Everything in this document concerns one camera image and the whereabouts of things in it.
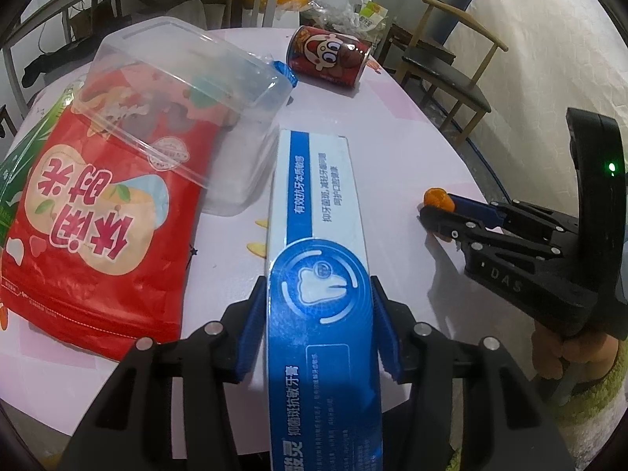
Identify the orange peel piece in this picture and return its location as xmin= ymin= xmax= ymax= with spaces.
xmin=423 ymin=187 xmax=456 ymax=212

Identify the blue white toothpaste box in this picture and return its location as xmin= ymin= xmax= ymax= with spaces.
xmin=265 ymin=130 xmax=383 ymax=470

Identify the right forearm fuzzy sleeve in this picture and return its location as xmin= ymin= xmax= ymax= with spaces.
xmin=551 ymin=372 xmax=627 ymax=470

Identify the right hand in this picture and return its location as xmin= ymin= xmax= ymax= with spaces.
xmin=531 ymin=322 xmax=619 ymax=382

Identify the wooden chair black seat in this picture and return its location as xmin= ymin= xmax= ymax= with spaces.
xmin=394 ymin=0 xmax=509 ymax=148

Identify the red snack bag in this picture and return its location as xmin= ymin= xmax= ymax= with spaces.
xmin=0 ymin=68 xmax=223 ymax=363

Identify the white quilted mattress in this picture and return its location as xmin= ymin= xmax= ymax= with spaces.
xmin=468 ymin=0 xmax=627 ymax=215

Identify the dark wooden stool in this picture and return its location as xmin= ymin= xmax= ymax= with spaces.
xmin=377 ymin=20 xmax=443 ymax=70

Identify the red cartoon drink can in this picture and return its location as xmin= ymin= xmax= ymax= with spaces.
xmin=287 ymin=26 xmax=371 ymax=88

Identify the clear plastic container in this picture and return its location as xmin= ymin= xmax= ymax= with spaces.
xmin=72 ymin=16 xmax=293 ymax=216

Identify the blue snack wrapper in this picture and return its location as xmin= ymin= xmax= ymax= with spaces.
xmin=272 ymin=60 xmax=298 ymax=88

